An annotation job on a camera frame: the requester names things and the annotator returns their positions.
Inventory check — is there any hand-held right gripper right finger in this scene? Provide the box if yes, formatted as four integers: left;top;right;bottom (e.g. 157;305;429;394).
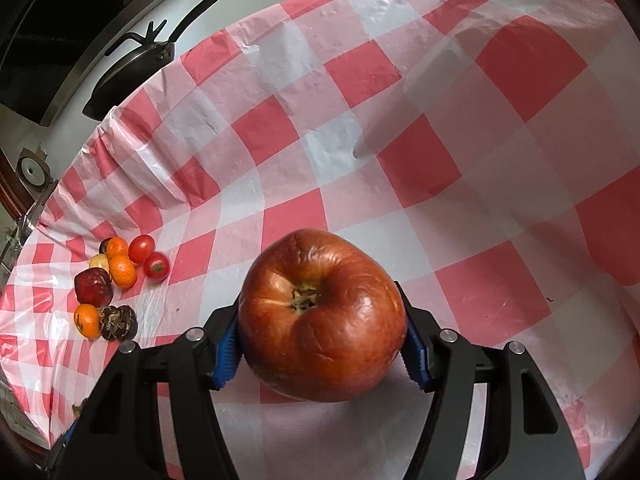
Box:
395;282;588;480

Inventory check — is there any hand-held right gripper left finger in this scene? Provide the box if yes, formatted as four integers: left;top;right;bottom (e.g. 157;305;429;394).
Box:
47;305;246;480

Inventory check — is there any red white checkered tablecloth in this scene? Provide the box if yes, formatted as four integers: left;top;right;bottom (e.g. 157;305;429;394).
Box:
0;0;640;480

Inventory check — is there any dark brown wrinkled fruit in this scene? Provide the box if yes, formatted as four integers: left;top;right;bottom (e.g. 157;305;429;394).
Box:
99;304;139;342

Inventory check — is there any black wok with handle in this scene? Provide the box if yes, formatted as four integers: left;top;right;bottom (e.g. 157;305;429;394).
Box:
82;0;233;122

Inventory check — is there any red cherry tomato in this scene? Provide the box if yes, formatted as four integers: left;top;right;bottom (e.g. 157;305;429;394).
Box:
143;252;170;280
128;235;154;264

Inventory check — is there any large red apple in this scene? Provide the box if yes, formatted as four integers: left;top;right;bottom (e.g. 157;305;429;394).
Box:
237;228;408;403

